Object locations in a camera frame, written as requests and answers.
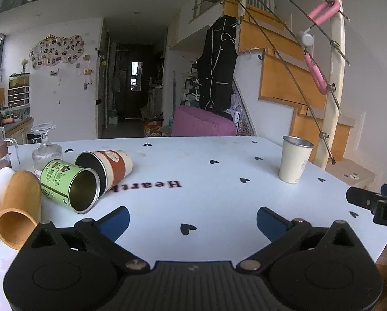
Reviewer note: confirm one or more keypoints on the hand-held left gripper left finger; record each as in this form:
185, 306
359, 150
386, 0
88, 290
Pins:
117, 222

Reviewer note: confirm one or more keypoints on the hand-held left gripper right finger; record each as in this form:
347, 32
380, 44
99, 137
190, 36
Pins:
271, 223

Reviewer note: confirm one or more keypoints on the green printed metal cup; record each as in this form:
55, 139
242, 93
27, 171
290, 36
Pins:
56, 176

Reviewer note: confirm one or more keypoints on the brown and cream paper cup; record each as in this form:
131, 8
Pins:
117, 167

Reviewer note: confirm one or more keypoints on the cream metal cup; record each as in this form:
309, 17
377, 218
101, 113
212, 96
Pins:
292, 165

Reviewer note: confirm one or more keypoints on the orange wooden cup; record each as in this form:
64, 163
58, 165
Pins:
18, 197

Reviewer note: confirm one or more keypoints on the clear glass goblet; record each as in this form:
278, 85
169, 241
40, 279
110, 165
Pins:
46, 155

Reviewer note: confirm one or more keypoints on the printed cardboard box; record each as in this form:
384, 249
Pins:
153, 129

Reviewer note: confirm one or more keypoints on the white perforated panel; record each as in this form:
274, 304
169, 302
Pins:
242, 116

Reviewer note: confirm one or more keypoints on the pink ottoman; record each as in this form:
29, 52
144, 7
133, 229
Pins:
200, 123

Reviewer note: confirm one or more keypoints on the pink and white flexible holder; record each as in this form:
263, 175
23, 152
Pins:
316, 74

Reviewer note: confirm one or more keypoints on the wooden staircase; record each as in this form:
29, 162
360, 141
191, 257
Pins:
277, 77

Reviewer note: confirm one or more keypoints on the white drawer unit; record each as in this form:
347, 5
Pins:
18, 97

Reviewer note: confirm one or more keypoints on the black jacket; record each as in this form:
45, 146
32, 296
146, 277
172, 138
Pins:
216, 71

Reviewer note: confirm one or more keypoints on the fish tank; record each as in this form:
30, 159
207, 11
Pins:
18, 80

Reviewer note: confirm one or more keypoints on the cloud-shaped photo collage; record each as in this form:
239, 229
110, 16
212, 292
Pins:
56, 51

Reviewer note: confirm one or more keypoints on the white stair railing post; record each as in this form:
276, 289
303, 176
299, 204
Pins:
335, 71

